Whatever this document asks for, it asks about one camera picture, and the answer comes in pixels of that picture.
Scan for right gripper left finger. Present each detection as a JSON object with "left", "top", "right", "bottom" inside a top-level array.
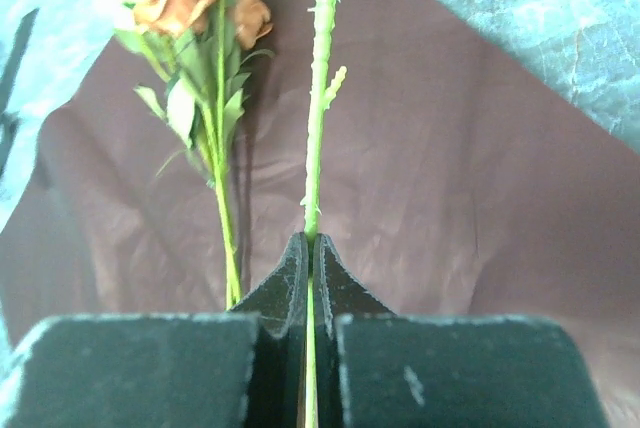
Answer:
[{"left": 1, "top": 233, "right": 309, "bottom": 427}]

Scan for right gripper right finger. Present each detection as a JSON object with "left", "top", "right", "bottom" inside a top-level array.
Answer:
[{"left": 312, "top": 234, "right": 607, "bottom": 427}]

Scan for yellow rose stem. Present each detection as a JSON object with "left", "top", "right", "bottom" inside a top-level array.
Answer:
[{"left": 93, "top": 0, "right": 249, "bottom": 307}]

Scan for pink rose stem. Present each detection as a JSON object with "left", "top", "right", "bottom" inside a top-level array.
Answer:
[{"left": 301, "top": 0, "right": 347, "bottom": 428}]

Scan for brown rose stem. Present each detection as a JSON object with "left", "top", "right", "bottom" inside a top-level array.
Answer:
[{"left": 125, "top": 0, "right": 273, "bottom": 307}]

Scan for black ribbon gold lettering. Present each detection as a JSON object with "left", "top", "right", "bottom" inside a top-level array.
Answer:
[{"left": 1, "top": 8, "right": 40, "bottom": 174}]

